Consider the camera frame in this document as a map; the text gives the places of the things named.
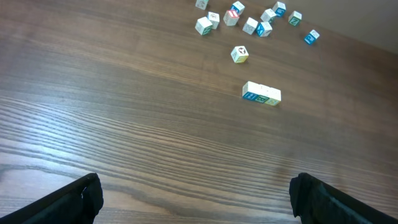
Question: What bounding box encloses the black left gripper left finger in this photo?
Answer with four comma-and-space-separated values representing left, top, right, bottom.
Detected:
1, 173, 104, 224

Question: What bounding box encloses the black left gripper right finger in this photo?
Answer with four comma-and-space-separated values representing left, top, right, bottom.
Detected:
289, 172, 397, 224

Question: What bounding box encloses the wooden block yellow sided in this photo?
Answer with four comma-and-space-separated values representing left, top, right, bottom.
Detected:
265, 87, 282, 106

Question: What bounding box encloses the wooden block green side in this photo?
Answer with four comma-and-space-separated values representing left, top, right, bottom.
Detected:
261, 9, 277, 23
195, 17, 213, 35
255, 84, 270, 103

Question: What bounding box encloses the wooden block number 8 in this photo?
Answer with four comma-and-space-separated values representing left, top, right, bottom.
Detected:
242, 81, 261, 101

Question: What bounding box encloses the wooden block soccer ball W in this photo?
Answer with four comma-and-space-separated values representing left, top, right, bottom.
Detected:
231, 46, 249, 63

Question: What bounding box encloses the blue block far right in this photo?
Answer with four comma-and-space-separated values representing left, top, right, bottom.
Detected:
304, 29, 320, 45

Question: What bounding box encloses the blue sided block letter B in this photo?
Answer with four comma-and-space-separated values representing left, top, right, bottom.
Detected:
256, 22, 272, 37

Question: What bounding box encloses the green block top edge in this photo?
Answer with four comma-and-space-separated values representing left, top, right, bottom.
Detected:
289, 11, 302, 26

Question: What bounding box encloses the wooden block number 9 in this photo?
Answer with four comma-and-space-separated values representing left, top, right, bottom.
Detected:
243, 17, 258, 35

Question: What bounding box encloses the blue block top edge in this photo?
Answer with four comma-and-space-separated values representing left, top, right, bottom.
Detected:
272, 1, 286, 17

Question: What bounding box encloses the red letter I block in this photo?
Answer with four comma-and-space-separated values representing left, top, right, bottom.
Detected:
223, 9, 239, 26

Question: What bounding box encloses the blue sided block upper left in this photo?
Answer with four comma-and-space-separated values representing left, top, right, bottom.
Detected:
230, 1, 245, 15

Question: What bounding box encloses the wooden block red print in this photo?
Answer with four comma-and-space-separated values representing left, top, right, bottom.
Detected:
207, 12, 220, 29

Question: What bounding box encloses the green letter N block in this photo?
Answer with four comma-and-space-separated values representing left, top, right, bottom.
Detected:
195, 0, 208, 10

